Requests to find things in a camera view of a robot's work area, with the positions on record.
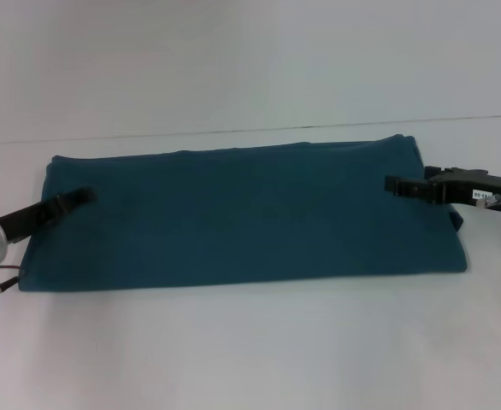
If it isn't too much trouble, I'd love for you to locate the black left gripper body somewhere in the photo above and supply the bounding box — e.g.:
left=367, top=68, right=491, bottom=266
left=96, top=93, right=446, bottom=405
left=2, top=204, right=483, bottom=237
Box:
left=0, top=200, right=57, bottom=245

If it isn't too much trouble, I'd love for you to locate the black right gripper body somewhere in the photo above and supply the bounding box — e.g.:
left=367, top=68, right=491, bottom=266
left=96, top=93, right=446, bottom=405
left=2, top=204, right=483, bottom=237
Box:
left=429, top=167, right=501, bottom=214

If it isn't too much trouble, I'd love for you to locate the teal blue printed t-shirt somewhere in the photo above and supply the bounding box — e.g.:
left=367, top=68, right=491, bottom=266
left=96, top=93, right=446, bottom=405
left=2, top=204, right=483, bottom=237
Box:
left=18, top=134, right=467, bottom=294

